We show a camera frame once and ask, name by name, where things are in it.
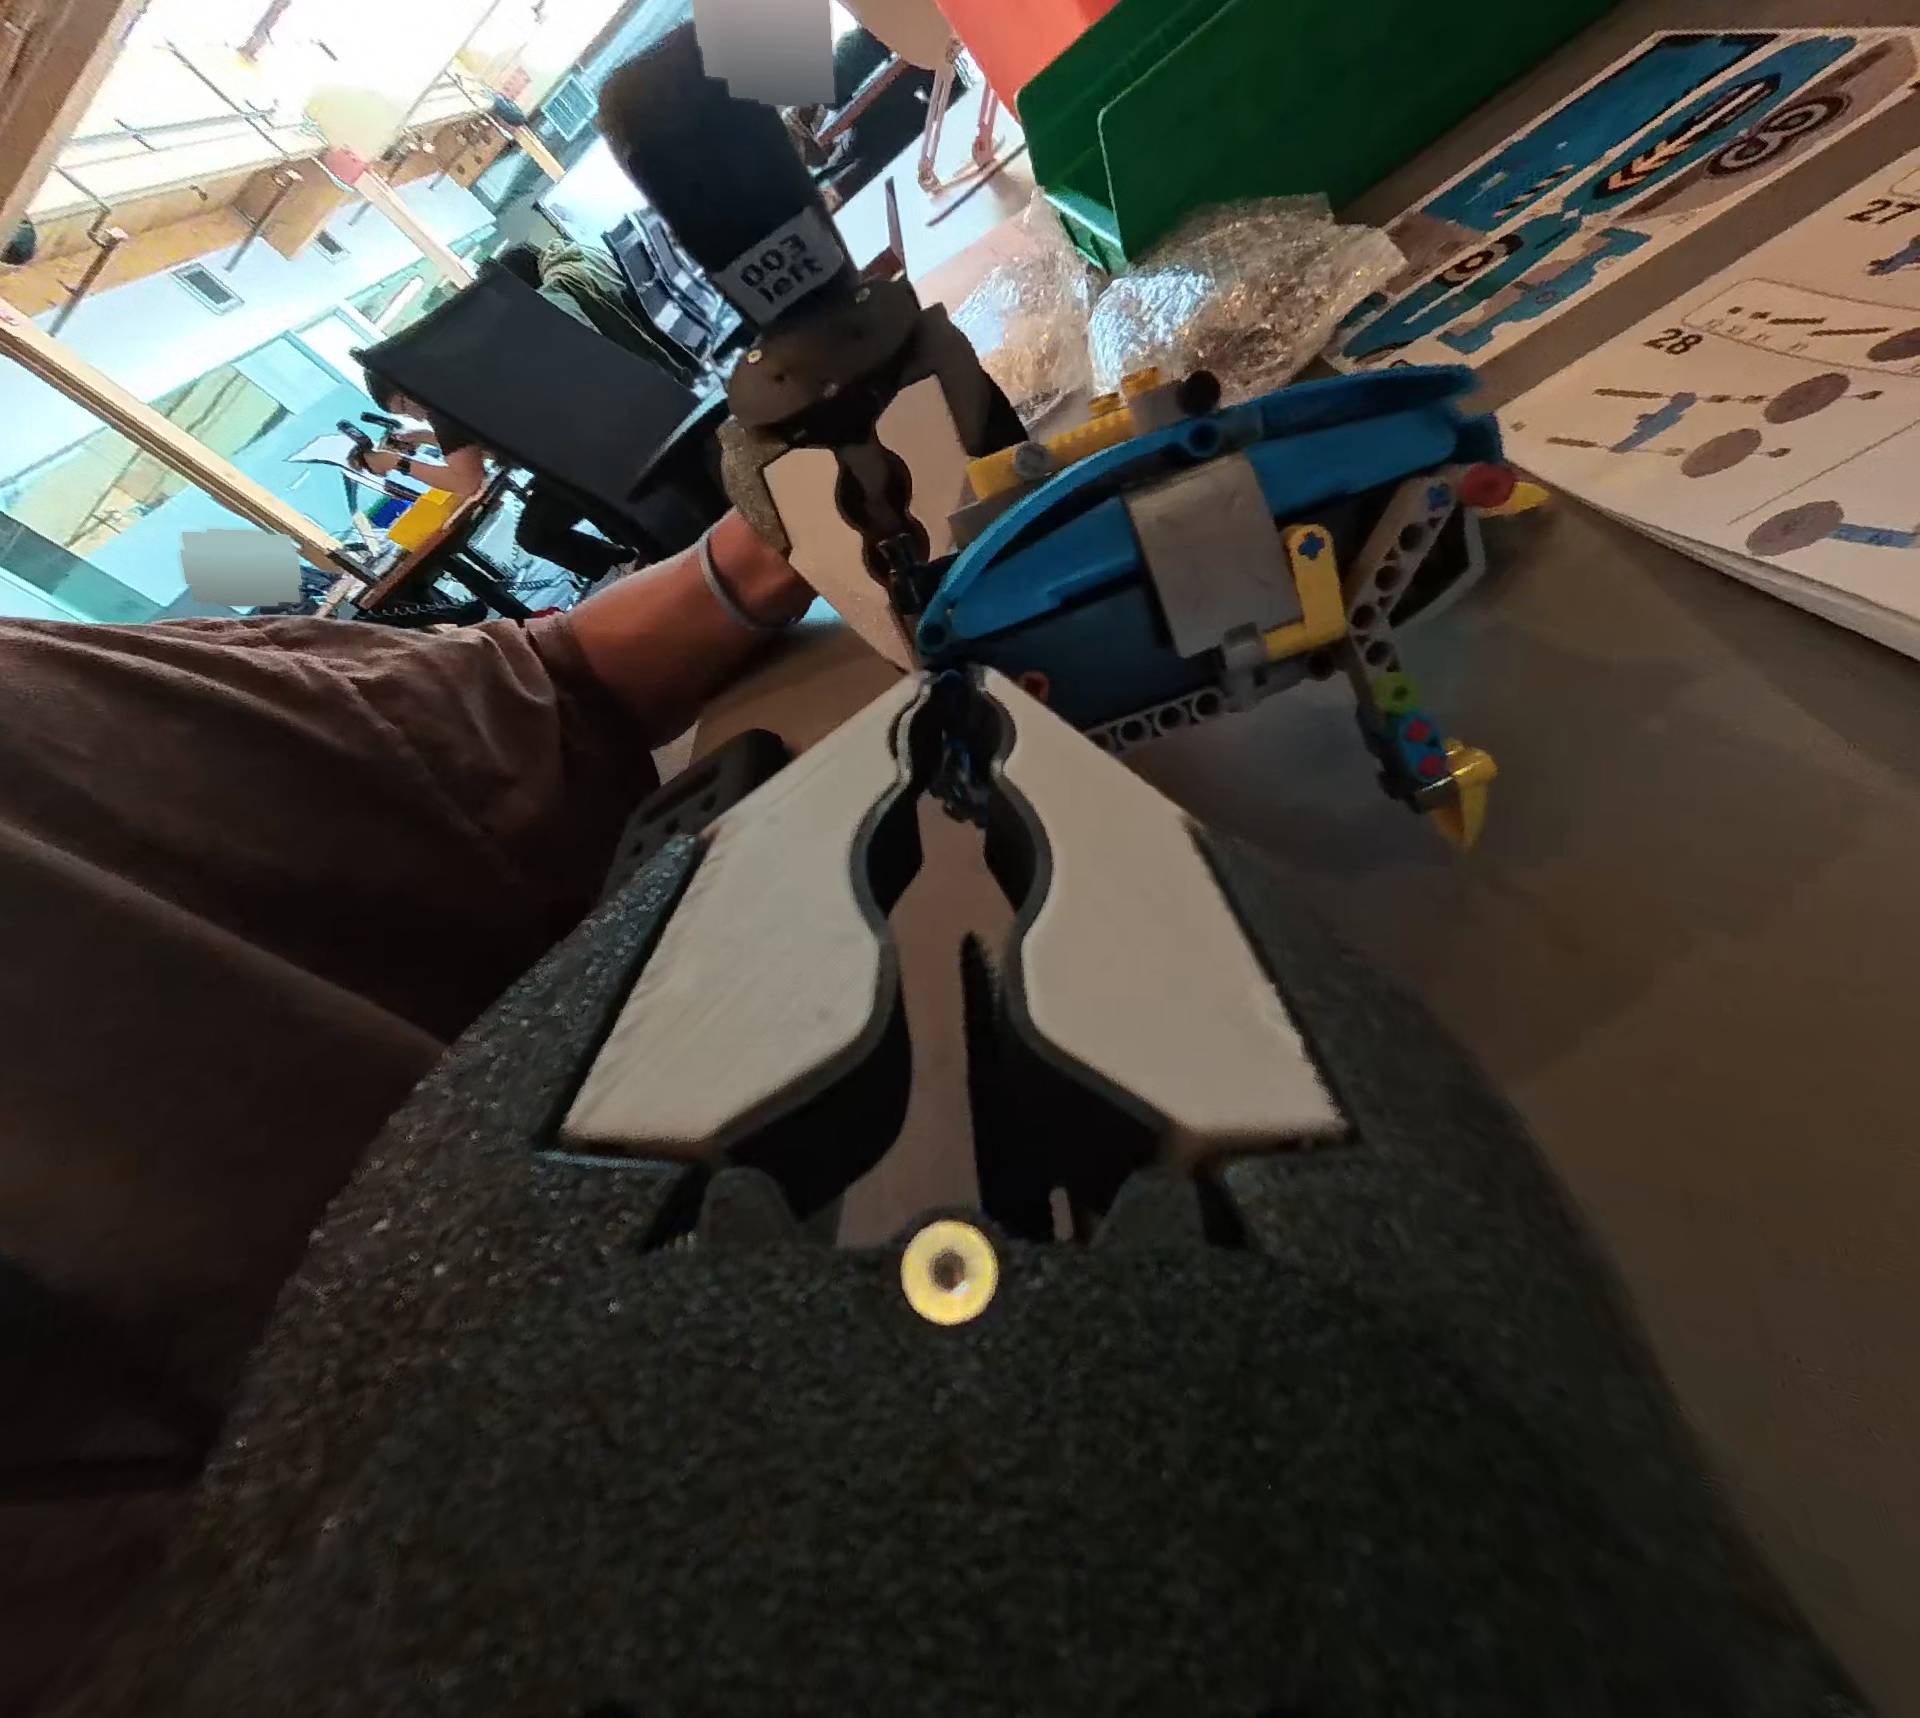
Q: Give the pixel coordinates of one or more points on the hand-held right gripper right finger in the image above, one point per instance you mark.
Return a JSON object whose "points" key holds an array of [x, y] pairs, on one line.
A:
{"points": [[1163, 983]]}

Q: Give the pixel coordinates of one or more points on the grey wristband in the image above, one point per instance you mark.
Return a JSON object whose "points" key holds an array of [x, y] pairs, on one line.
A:
{"points": [[735, 609]]}

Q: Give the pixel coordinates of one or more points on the person's brown shirt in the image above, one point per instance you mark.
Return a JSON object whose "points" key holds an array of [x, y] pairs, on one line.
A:
{"points": [[224, 922]]}

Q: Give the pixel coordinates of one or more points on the open instruction booklet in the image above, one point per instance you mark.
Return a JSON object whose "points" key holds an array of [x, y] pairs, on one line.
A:
{"points": [[1770, 428]]}

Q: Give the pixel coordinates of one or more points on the black office chair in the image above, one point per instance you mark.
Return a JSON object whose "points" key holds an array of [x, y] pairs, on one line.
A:
{"points": [[540, 398]]}

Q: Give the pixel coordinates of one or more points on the blue brick-built toy model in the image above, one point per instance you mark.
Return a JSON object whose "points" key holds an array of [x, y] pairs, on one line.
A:
{"points": [[1081, 548]]}

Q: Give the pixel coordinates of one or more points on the olive green jacket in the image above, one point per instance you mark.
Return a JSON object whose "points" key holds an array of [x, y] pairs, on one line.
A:
{"points": [[592, 300]]}

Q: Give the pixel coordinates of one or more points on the person's left forearm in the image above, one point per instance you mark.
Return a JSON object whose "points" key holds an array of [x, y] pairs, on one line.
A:
{"points": [[644, 653]]}

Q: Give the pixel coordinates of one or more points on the green plastic bin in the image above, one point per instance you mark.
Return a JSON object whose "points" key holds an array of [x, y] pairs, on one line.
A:
{"points": [[1351, 23]]}

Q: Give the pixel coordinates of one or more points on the copper chair frame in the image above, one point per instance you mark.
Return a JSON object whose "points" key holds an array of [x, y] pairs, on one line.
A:
{"points": [[942, 136]]}

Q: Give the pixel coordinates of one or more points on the person's left hand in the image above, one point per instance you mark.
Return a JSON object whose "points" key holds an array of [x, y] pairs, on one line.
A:
{"points": [[764, 578]]}

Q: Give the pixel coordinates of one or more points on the small bubble wrap bag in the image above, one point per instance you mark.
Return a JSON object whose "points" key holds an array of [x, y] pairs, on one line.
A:
{"points": [[1028, 309]]}

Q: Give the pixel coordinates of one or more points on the blue beam with grey wheel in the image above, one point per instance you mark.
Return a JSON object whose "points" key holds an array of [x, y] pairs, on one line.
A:
{"points": [[961, 766]]}

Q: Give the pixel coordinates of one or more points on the black perforated armrest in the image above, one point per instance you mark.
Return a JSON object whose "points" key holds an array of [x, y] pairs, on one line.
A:
{"points": [[705, 789]]}

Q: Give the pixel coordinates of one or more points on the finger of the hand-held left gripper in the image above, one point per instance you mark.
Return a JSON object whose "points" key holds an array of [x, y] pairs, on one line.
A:
{"points": [[824, 548], [938, 459]]}

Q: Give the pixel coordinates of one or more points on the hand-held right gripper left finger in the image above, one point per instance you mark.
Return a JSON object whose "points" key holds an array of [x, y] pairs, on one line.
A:
{"points": [[751, 983]]}

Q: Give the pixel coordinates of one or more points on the blue sticker sheet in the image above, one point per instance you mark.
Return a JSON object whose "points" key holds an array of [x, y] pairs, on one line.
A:
{"points": [[1621, 128]]}

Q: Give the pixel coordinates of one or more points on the large bubble wrap bag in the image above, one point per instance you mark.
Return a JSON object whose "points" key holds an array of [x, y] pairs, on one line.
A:
{"points": [[1244, 278]]}

